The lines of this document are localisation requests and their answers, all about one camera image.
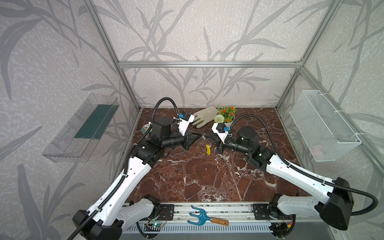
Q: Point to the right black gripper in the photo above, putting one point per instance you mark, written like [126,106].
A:
[221,144]

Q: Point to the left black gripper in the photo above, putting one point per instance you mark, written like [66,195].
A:
[186,140]

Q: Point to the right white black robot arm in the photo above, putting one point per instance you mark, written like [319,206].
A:
[332,205]

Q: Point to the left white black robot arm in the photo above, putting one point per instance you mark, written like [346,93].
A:
[105,219]

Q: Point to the beige gardening glove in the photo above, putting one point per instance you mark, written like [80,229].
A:
[204,116]

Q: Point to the white pot with flowers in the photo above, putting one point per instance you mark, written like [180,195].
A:
[225,115]

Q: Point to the left green circuit board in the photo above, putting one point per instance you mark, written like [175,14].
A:
[154,227]

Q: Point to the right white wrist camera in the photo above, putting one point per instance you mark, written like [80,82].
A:
[221,130]

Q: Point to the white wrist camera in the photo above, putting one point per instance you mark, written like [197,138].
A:
[183,121]
[221,130]

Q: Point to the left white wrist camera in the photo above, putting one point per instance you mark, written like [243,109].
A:
[183,121]

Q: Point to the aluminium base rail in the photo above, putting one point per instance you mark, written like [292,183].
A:
[234,212]

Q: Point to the blue hand rake wooden handle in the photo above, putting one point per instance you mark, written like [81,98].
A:
[203,217]

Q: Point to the right circuit board with wires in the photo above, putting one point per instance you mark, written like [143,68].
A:
[281,229]

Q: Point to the white wire mesh basket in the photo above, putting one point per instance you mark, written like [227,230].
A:
[326,133]

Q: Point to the clear plastic wall shelf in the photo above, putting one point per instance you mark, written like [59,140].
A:
[77,140]

